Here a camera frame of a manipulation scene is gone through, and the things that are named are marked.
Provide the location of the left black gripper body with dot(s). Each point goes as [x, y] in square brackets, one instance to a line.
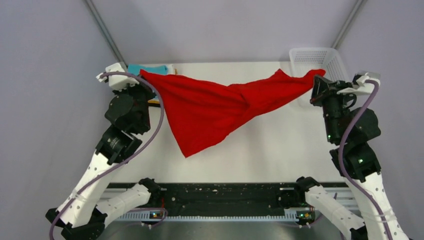
[144, 93]

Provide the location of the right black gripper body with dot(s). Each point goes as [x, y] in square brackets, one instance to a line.
[333, 104]

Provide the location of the red t-shirt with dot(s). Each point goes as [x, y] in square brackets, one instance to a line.
[203, 113]

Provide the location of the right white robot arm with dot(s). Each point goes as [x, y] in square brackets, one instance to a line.
[350, 124]

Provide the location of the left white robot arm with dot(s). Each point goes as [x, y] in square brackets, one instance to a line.
[83, 215]

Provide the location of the white plastic basket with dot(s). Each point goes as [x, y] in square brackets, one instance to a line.
[304, 59]

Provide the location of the folded teal t-shirt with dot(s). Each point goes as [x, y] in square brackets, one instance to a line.
[135, 69]

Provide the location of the folded white t-shirt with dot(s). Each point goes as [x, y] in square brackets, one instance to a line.
[171, 70]

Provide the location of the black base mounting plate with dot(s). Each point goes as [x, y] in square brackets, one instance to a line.
[228, 200]

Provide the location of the white slotted cable duct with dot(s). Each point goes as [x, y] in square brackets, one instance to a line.
[147, 216]

